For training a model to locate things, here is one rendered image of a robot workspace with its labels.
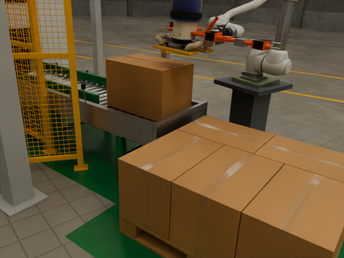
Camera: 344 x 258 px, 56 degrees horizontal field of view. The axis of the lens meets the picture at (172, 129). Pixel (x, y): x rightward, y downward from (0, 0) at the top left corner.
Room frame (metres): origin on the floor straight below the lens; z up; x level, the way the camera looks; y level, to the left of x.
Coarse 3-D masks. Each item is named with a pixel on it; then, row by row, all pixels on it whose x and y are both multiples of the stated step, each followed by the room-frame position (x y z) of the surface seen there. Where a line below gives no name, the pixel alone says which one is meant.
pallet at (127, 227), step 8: (120, 216) 1.68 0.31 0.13; (120, 224) 1.68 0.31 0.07; (128, 224) 1.63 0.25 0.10; (136, 224) 1.60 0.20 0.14; (128, 232) 1.64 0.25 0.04; (136, 232) 1.61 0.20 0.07; (144, 232) 1.66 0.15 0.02; (152, 232) 1.52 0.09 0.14; (136, 240) 1.60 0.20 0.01; (144, 240) 1.59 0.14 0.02; (152, 240) 1.59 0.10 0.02; (160, 240) 1.60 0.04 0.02; (152, 248) 1.52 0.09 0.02; (160, 248) 1.52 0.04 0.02; (168, 248) 1.53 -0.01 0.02; (176, 248) 1.42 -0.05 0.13; (168, 256) 1.46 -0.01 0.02; (176, 256) 1.46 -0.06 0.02; (184, 256) 1.47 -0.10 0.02; (192, 256) 1.35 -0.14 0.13
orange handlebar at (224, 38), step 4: (168, 28) 2.45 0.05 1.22; (172, 28) 2.43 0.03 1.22; (200, 28) 2.58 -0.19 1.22; (192, 32) 2.30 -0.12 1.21; (196, 32) 2.29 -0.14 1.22; (200, 32) 2.31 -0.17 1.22; (204, 36) 2.24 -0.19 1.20; (216, 36) 2.17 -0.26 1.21; (220, 36) 2.16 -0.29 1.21; (224, 36) 2.14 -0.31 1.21; (228, 36) 2.15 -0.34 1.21; (224, 40) 2.14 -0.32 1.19; (228, 40) 2.11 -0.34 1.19; (232, 40) 2.09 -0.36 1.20; (248, 40) 2.07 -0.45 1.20; (244, 44) 2.04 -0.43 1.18; (248, 44) 2.02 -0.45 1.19; (268, 44) 1.96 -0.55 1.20
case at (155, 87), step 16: (112, 64) 2.57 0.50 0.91; (128, 64) 2.46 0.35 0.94; (144, 64) 2.45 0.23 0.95; (160, 64) 2.47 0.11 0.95; (176, 64) 2.49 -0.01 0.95; (192, 64) 2.57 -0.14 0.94; (112, 80) 2.57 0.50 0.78; (128, 80) 2.46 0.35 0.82; (144, 80) 2.36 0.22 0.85; (160, 80) 2.27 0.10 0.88; (176, 80) 2.39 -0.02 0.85; (192, 80) 2.58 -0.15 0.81; (112, 96) 2.57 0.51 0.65; (128, 96) 2.46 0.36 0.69; (144, 96) 2.36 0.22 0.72; (160, 96) 2.27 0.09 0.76; (176, 96) 2.40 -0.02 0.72; (128, 112) 2.46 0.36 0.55; (144, 112) 2.36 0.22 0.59; (160, 112) 2.27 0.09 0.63; (176, 112) 2.41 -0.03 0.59
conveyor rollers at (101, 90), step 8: (32, 72) 3.71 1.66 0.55; (48, 72) 3.77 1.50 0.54; (56, 80) 3.44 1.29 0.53; (64, 80) 3.43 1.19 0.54; (80, 80) 3.48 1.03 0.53; (80, 88) 3.15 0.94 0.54; (88, 88) 3.13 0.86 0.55; (96, 88) 3.20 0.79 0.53; (104, 88) 3.18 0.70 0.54; (104, 96) 2.93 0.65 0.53; (104, 104) 2.70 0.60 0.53; (152, 120) 2.39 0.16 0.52
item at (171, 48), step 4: (164, 44) 2.42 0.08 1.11; (160, 48) 2.34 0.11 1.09; (164, 48) 2.31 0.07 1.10; (168, 48) 2.29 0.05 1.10; (172, 48) 2.28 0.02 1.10; (176, 48) 2.28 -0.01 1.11; (180, 48) 2.27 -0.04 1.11; (176, 52) 2.24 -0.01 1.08; (180, 52) 2.22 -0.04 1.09; (184, 52) 2.19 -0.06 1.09; (188, 52) 2.18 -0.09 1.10; (192, 52) 2.20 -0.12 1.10; (196, 52) 2.23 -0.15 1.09
